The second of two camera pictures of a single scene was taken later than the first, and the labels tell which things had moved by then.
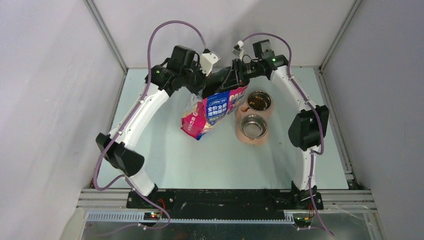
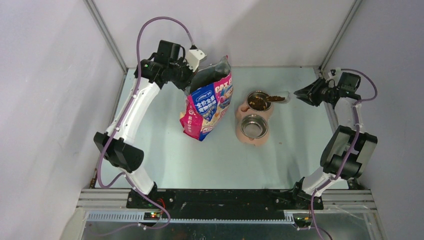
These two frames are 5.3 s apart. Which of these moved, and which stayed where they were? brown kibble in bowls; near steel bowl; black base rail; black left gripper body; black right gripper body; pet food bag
Moved: black left gripper body; pet food bag; black right gripper body
Stayed: black base rail; brown kibble in bowls; near steel bowl
